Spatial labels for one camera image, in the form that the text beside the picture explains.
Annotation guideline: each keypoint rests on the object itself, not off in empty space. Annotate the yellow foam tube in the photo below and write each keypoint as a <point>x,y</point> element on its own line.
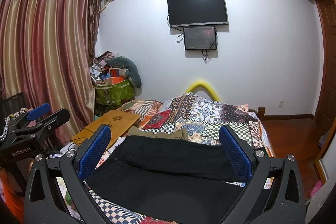
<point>198,85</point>

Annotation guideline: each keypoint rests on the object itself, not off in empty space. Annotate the pink slipper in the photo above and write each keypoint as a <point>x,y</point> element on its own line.
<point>315,189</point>

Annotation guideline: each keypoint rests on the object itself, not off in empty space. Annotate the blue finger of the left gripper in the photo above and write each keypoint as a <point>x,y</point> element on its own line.
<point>38,112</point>
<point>51,123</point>

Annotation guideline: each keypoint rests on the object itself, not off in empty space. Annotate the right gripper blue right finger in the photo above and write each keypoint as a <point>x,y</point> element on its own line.
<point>239,152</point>

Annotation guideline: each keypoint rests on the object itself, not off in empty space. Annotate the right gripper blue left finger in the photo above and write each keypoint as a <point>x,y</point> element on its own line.
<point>90,152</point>

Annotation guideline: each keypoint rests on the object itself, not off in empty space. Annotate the white wall socket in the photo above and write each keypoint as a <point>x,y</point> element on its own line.
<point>280,104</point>

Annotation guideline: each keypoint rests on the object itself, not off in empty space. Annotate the pink gold striped curtain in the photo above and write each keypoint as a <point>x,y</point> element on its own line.
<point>47,48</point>

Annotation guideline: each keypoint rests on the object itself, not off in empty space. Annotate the khaki folded pants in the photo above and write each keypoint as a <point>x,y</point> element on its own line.
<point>180,134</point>

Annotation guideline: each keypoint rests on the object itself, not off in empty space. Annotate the patchwork patterned bedspread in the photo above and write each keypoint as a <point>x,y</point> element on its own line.
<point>200,117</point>

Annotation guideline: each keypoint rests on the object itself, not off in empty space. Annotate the black pants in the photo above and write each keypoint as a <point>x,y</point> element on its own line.
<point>172,180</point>

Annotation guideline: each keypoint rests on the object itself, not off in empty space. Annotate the large black wall television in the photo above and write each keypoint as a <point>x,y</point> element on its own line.
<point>183,13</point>

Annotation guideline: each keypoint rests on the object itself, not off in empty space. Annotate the wooden bed post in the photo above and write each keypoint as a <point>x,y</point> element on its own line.
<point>261,112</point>

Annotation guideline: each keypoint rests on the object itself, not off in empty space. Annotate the small black wall monitor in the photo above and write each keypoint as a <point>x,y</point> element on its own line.
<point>201,38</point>

